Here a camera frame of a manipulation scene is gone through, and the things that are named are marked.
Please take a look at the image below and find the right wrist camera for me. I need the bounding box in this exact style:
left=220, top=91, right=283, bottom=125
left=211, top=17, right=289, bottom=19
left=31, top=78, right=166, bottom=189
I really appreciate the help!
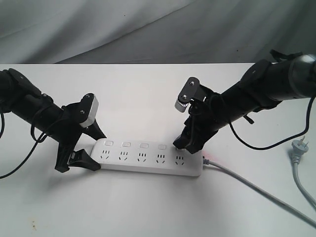
left=175, top=77, right=200, bottom=113

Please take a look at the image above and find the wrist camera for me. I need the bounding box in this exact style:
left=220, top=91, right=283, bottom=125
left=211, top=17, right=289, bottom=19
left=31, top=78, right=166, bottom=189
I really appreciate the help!
left=79, top=93, right=99, bottom=128
left=175, top=77, right=200, bottom=113

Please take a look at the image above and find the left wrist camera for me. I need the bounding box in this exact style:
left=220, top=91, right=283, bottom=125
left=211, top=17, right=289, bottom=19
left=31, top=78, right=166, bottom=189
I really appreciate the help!
left=79, top=93, right=99, bottom=128

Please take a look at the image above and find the grey three-pin plug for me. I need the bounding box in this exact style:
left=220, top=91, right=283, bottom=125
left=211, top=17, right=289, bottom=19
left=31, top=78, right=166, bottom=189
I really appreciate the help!
left=291, top=136, right=309, bottom=158

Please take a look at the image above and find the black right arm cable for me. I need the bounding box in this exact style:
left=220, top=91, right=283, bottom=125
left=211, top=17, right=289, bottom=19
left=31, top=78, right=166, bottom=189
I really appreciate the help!
left=228, top=96, right=316, bottom=150

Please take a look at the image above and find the grey backdrop cloth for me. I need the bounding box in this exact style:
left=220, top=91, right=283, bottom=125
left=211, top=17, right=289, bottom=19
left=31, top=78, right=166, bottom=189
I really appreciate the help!
left=0, top=0, right=316, bottom=64

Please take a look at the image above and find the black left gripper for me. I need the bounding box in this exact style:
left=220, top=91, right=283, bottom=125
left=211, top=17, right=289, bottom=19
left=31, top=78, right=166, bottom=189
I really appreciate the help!
left=37, top=102, right=107, bottom=173

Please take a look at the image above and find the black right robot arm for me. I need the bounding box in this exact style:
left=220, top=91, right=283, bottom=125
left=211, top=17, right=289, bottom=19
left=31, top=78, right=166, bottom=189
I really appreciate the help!
left=173, top=50, right=316, bottom=154

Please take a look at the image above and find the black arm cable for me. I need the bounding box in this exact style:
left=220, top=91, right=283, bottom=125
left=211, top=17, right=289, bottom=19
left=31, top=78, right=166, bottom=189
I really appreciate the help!
left=228, top=96, right=316, bottom=150
left=0, top=98, right=54, bottom=179

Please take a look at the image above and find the grey power cable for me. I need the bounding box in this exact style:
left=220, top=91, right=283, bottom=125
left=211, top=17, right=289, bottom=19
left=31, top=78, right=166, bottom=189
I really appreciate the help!
left=202, top=157, right=316, bottom=227

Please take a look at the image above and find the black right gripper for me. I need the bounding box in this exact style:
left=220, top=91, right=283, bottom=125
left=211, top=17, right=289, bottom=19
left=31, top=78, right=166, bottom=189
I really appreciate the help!
left=173, top=85, right=231, bottom=153

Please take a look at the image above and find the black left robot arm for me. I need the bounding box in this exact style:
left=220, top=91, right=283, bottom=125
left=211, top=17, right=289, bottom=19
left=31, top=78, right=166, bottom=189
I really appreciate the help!
left=0, top=68, right=106, bottom=173

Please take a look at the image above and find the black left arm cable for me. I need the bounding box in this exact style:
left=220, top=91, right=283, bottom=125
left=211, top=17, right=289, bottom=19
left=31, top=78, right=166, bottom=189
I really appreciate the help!
left=0, top=98, right=54, bottom=179

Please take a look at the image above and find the white five-outlet power strip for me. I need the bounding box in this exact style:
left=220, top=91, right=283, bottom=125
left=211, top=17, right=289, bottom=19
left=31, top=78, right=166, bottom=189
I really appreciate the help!
left=91, top=139, right=203, bottom=177

